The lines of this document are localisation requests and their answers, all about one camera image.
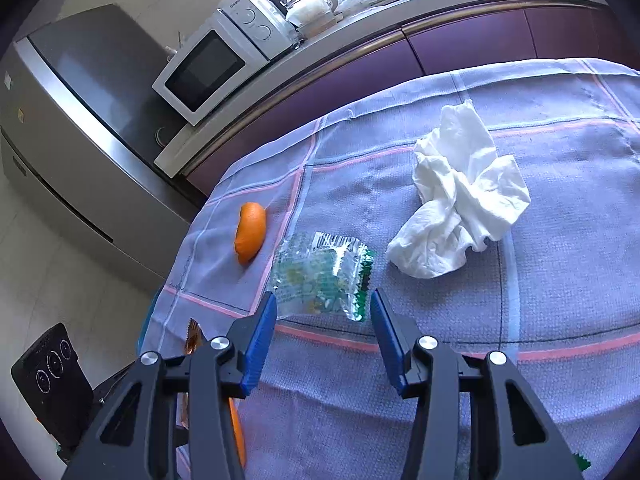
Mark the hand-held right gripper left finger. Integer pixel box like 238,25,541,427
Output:
62,290,278,480

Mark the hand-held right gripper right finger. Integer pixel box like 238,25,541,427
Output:
369,287,586,480

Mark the clear green snack wrapper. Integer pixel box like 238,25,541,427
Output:
267,231,377,322

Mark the orange peel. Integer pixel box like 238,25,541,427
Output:
234,201,267,266
227,397,248,468

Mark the gold foil snack wrapper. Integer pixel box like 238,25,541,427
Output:
177,317,203,431

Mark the checked blue tablecloth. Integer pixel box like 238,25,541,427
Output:
140,57,640,480

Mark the crumpled white tissue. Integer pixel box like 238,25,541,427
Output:
385,99,532,280

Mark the silver refrigerator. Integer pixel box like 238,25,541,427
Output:
0,4,201,281

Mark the white microwave oven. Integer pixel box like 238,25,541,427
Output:
151,0,301,127

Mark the purple kitchen counter cabinet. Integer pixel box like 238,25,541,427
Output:
152,0,640,196

